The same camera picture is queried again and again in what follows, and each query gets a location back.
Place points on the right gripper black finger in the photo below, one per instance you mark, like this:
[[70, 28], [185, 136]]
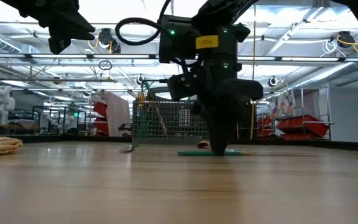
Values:
[[224, 127], [213, 127]]

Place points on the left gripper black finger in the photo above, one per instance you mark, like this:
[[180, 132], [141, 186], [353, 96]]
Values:
[[78, 33], [79, 23]]

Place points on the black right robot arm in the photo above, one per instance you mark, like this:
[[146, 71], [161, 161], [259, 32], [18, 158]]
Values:
[[182, 37]]

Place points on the grey plastic cutlery basket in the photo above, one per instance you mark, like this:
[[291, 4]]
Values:
[[179, 124]]

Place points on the yellow tag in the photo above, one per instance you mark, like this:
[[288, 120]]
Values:
[[207, 42]]

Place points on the colourful poster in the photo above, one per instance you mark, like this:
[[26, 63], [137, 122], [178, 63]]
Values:
[[283, 104]]

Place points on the stacked red bins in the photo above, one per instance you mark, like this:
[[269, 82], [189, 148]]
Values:
[[99, 109]]

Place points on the metal shelf with red bins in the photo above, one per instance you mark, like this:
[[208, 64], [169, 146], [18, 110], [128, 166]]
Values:
[[303, 124]]

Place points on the pink cloth cover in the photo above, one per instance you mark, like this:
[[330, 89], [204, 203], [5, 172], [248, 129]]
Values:
[[117, 115]]

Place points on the small white robot arms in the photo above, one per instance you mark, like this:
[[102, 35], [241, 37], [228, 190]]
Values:
[[53, 121]]

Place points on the large white robot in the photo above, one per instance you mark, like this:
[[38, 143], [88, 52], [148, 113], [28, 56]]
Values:
[[2, 102]]

